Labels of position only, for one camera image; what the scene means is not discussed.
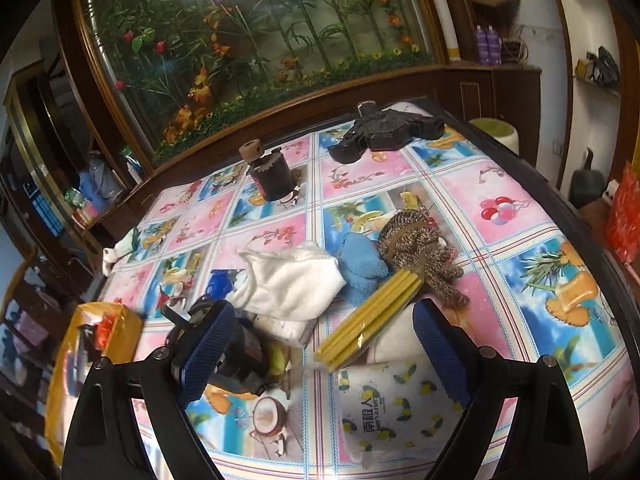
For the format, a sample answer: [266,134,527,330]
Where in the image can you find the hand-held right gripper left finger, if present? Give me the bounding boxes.
[62,301,238,480]

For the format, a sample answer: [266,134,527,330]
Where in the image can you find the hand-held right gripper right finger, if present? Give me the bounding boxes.
[412,299,591,480]

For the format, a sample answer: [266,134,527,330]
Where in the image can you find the lemon print tissue pack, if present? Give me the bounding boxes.
[336,360,468,466]

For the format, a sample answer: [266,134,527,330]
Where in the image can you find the blue tissue pack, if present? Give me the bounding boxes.
[207,269,251,301]

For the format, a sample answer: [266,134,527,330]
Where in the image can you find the yellow tubes pack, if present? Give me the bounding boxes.
[314,267,426,373]

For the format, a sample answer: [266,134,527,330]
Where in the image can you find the white cloth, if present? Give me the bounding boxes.
[237,241,348,322]

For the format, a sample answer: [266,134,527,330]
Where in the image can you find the blue towel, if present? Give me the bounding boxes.
[336,232,391,306]

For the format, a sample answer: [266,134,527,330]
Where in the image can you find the black cylindrical motor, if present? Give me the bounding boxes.
[167,297,273,396]

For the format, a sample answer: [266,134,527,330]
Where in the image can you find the small white tissue pack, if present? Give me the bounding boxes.
[252,312,313,348]

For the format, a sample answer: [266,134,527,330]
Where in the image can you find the printed plastic tablecloth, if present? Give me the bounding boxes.
[100,101,638,480]

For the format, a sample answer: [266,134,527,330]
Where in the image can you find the wooden chair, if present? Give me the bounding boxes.
[0,245,76,391]

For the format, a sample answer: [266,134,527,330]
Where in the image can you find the dark red jar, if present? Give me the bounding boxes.
[239,140,293,203]

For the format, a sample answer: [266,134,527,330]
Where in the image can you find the blue thermos jug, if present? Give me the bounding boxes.
[80,170,108,211]

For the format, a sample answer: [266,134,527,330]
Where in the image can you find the grey-blue thermos jug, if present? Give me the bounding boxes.
[92,157,126,201]

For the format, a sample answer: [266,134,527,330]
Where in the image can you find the blue plastic crate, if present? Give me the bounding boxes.
[27,180,66,238]

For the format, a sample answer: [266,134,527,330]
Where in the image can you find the red mesh bag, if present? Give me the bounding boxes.
[604,162,640,266]

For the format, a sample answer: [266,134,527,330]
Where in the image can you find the black flat gadget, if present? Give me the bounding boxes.
[327,101,446,165]

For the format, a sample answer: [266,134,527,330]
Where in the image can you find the green round stool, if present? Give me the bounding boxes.
[468,117,518,153]

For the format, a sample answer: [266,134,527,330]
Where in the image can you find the glass flower display case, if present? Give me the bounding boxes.
[70,0,451,166]

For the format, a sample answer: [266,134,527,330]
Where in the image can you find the dark items on shelf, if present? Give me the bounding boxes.
[575,46,621,92]

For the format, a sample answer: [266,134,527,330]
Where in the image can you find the tangled cables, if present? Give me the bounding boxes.
[502,37,528,63]

